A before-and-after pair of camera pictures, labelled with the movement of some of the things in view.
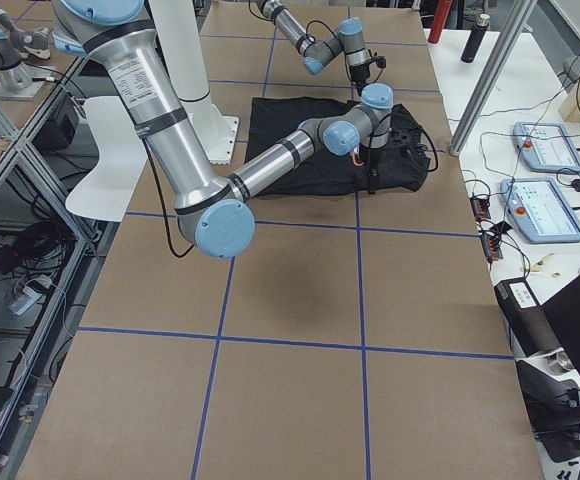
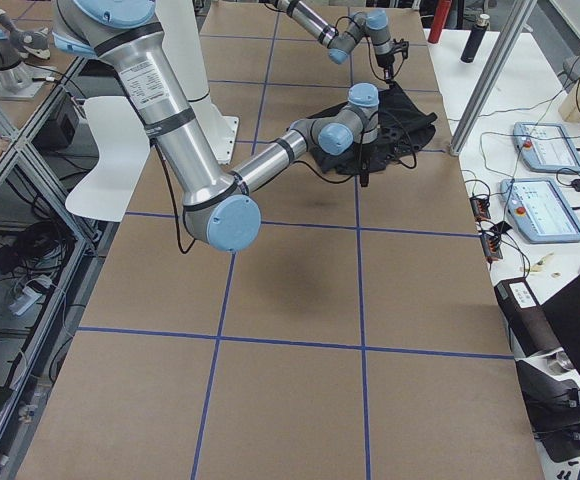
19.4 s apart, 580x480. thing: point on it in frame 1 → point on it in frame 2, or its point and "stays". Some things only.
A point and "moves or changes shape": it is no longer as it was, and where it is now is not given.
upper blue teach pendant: (547, 147) stays
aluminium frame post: (516, 15) stays
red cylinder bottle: (439, 19) stays
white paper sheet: (105, 192) stays
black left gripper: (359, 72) → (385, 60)
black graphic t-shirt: (403, 165) moves or changes shape
